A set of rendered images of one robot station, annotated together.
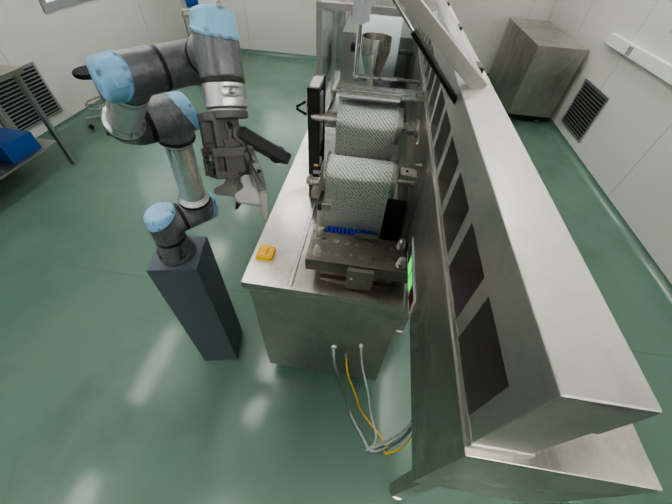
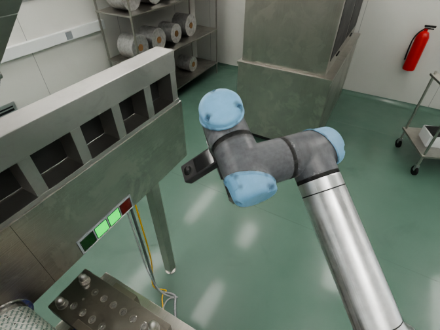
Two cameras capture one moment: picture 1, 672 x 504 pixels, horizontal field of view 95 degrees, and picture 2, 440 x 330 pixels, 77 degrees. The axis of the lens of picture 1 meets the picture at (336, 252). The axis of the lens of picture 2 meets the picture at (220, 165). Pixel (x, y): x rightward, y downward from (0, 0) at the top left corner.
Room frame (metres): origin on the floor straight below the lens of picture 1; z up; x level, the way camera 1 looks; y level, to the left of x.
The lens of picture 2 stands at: (1.00, 0.40, 2.01)
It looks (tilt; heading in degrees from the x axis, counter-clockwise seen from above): 41 degrees down; 204
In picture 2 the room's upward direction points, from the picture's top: straight up
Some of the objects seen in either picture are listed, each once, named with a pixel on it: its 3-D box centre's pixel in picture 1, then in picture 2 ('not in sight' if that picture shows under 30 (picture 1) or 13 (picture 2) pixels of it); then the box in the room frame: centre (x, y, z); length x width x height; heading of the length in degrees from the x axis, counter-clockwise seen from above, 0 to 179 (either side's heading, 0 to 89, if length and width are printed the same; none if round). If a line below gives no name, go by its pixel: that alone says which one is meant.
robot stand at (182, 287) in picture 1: (205, 308); not in sight; (0.85, 0.68, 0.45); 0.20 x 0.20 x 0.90; 7
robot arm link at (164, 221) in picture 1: (165, 222); not in sight; (0.85, 0.67, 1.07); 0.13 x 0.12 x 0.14; 136
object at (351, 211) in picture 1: (354, 213); not in sight; (0.94, -0.06, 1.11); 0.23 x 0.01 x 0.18; 85
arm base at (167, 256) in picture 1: (173, 244); not in sight; (0.85, 0.68, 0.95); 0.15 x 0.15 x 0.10
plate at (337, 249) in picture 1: (358, 255); (110, 319); (0.81, -0.09, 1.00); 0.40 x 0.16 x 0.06; 85
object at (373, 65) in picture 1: (367, 110); not in sight; (1.72, -0.12, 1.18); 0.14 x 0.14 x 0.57
